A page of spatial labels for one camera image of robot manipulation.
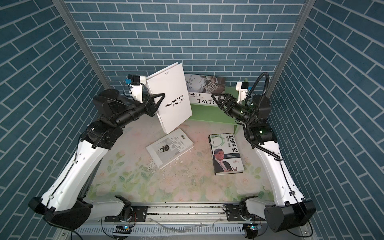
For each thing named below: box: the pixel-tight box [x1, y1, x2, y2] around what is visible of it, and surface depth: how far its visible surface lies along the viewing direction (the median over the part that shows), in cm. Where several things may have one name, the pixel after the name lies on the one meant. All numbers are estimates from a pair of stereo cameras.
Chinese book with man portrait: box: [208, 133, 244, 176], surface depth 93 cm
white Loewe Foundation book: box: [189, 97, 219, 106], surface depth 86 cm
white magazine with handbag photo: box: [146, 128, 194, 170], surface depth 96 cm
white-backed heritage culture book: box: [184, 73, 226, 94], surface depth 86 cm
